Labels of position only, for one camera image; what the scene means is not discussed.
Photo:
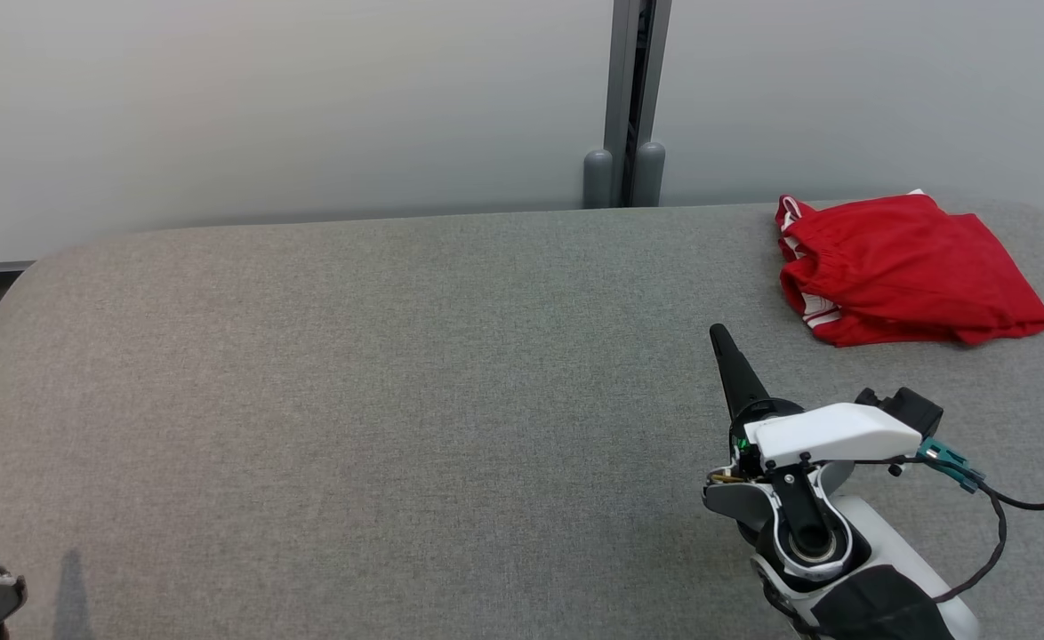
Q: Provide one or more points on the grey wall partition post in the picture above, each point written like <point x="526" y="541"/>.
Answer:
<point x="629" y="89"/>

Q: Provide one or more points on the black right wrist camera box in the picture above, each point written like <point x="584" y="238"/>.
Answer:
<point x="909" y="409"/>

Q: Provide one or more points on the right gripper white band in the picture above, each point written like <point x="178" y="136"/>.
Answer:
<point x="833" y="434"/>

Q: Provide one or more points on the red shorts with white stripe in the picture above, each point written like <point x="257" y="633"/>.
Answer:
<point x="913" y="267"/>

